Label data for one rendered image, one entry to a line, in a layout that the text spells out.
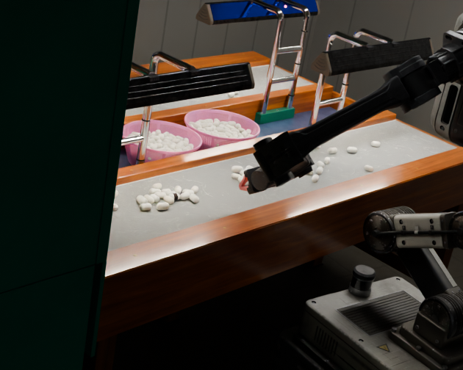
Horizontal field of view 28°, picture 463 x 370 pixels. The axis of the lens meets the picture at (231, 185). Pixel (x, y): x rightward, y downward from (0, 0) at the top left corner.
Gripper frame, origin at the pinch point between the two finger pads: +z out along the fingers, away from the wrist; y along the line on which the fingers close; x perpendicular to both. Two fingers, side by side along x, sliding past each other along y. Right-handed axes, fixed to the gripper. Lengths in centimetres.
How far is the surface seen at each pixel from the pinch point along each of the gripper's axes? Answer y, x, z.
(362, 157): -72, -1, 14
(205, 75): 3.7, -32.4, -4.3
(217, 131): -39, -25, 44
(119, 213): 32.1, -2.8, 15.6
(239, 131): -47, -23, 41
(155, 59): 8.5, -42.9, 8.1
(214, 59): -88, -64, 84
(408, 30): -220, -65, 77
